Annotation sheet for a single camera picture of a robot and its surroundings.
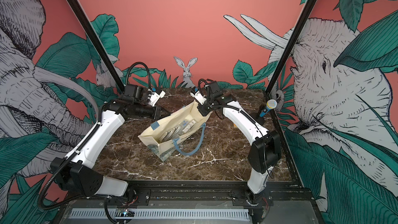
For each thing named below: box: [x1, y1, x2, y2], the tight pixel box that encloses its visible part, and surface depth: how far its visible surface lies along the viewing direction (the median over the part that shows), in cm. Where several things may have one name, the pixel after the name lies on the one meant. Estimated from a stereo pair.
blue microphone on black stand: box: [259, 99, 278, 118], surface depth 85 cm
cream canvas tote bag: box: [137, 100, 212, 162], surface depth 88 cm
